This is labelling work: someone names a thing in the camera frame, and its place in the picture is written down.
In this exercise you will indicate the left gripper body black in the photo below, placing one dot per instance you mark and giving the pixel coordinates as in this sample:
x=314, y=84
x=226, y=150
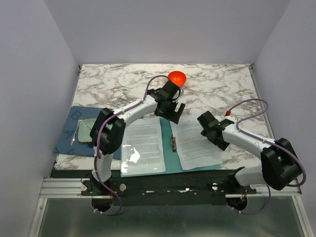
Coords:
x=168, y=111

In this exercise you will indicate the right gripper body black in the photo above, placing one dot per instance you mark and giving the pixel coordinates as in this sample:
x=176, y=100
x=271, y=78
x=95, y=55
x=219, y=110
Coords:
x=222, y=145

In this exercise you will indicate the metal folder clip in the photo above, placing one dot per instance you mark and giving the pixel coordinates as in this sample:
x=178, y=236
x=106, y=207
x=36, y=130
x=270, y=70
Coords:
x=173, y=143

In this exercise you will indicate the printed paper stack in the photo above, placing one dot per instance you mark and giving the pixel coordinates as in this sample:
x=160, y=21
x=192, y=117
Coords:
x=195, y=152

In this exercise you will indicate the teal file folder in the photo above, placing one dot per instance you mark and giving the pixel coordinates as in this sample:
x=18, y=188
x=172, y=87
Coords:
x=171, y=159

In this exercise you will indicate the printed paper sheet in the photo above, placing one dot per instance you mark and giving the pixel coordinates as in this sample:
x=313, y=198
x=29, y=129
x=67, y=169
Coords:
x=142, y=149

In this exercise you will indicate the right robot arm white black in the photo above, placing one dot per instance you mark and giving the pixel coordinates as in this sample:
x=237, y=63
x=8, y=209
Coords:
x=279, y=165

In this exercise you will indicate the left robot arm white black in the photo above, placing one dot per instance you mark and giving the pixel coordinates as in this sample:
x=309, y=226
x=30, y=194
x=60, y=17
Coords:
x=108, y=130

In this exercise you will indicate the orange bowl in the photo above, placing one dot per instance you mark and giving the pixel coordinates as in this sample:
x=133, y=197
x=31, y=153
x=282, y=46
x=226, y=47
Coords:
x=178, y=78

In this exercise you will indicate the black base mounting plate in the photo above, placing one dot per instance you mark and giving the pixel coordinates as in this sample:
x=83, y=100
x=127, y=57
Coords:
x=215, y=187

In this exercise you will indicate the light green divided plate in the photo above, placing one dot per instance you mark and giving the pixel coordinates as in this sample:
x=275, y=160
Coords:
x=84, y=130

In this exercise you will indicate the silver fork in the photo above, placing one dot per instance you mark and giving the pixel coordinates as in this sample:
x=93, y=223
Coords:
x=75, y=132

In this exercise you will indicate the blue cloth placemat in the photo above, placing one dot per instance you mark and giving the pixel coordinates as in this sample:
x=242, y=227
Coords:
x=64, y=144

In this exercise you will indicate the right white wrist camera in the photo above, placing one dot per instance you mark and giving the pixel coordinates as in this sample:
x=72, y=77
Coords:
x=231, y=118

